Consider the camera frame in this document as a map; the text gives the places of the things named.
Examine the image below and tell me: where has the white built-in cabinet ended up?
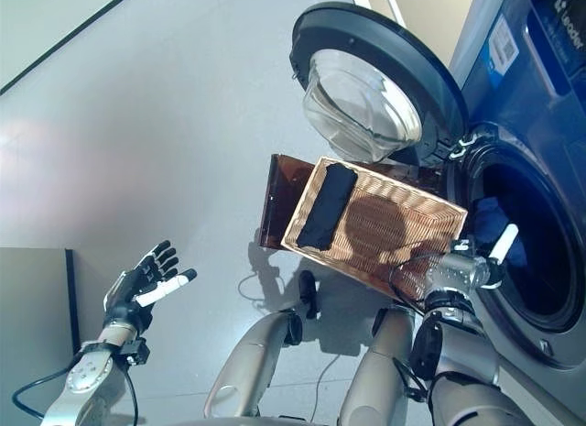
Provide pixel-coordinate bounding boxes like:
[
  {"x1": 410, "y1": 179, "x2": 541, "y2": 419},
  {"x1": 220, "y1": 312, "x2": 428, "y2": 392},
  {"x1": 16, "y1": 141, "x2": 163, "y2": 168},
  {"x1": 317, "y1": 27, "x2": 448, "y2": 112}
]
[{"x1": 350, "y1": 0, "x2": 486, "y2": 65}]

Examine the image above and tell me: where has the large black rolled garment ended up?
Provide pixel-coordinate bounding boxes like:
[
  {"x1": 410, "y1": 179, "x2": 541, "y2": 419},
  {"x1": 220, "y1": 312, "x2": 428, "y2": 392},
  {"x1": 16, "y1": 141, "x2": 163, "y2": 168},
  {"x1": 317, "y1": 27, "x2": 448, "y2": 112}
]
[{"x1": 296, "y1": 163, "x2": 358, "y2": 252}]

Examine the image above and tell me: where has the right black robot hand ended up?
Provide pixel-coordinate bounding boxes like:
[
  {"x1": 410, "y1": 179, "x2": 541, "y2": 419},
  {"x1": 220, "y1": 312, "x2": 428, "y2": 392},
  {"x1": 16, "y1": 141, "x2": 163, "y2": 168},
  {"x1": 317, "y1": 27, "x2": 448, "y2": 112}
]
[{"x1": 475, "y1": 224, "x2": 519, "y2": 289}]

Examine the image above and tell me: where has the blue barcode sticker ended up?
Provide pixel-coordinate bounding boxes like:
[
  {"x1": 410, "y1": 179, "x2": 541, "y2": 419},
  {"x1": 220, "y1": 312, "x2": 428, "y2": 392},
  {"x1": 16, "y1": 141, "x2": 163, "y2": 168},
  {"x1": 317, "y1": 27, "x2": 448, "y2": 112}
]
[{"x1": 485, "y1": 13, "x2": 521, "y2": 86}]

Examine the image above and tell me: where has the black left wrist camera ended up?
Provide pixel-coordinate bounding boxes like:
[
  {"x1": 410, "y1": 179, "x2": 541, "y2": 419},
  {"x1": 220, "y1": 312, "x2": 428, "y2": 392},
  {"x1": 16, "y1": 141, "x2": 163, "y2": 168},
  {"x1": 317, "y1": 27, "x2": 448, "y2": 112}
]
[{"x1": 121, "y1": 336, "x2": 151, "y2": 366}]

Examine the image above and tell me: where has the round glass washer door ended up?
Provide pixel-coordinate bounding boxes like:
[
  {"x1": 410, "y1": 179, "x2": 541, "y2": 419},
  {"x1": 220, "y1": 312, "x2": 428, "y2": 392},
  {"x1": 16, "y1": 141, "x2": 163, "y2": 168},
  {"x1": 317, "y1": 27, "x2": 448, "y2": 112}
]
[{"x1": 288, "y1": 2, "x2": 471, "y2": 164}]

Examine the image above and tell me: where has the rectangular wicker basket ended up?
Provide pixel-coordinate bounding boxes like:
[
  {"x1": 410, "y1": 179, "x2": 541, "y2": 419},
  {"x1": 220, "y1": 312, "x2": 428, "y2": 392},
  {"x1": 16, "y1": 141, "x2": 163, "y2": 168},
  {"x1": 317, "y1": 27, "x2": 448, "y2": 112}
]
[{"x1": 279, "y1": 156, "x2": 468, "y2": 315}]

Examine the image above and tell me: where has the right silver robot leg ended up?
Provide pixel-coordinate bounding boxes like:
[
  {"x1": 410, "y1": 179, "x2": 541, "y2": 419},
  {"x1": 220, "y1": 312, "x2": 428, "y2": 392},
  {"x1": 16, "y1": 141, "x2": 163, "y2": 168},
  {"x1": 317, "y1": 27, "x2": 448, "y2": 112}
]
[{"x1": 341, "y1": 306, "x2": 418, "y2": 426}]

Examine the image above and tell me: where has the blue garment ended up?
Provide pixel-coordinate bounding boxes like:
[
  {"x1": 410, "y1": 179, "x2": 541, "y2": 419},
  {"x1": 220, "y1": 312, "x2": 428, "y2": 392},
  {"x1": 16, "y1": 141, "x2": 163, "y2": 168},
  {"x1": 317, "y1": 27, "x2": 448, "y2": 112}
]
[{"x1": 473, "y1": 196, "x2": 527, "y2": 268}]

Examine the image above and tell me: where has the grey robot torso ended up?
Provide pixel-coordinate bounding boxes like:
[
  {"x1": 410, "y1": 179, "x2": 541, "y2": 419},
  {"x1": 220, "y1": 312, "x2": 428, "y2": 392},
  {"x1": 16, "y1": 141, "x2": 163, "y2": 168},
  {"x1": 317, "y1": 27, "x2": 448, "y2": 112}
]
[{"x1": 182, "y1": 415, "x2": 342, "y2": 426}]

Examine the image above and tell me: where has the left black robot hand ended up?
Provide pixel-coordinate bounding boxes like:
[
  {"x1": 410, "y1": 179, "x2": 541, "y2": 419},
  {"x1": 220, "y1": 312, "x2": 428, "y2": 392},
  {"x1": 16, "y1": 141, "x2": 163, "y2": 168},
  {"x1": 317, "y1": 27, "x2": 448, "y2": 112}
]
[{"x1": 103, "y1": 240, "x2": 198, "y2": 333}]

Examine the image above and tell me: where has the grey front-load washing machine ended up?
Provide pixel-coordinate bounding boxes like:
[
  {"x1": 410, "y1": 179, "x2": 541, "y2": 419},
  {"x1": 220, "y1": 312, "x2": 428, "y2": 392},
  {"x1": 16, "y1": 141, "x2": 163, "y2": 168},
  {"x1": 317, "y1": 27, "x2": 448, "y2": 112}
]
[{"x1": 439, "y1": 0, "x2": 586, "y2": 426}]

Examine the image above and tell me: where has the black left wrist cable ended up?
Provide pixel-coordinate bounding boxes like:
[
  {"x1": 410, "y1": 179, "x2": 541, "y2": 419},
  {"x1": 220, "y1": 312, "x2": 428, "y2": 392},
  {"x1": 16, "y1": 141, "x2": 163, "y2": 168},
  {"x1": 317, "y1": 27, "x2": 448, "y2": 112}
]
[{"x1": 12, "y1": 352, "x2": 139, "y2": 426}]

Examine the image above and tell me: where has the grey cabinet with black edge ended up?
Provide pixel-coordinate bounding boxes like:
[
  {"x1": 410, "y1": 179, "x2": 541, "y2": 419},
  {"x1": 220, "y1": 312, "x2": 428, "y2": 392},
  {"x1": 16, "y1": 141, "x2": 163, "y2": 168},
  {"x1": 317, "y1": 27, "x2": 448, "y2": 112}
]
[{"x1": 0, "y1": 246, "x2": 82, "y2": 399}]

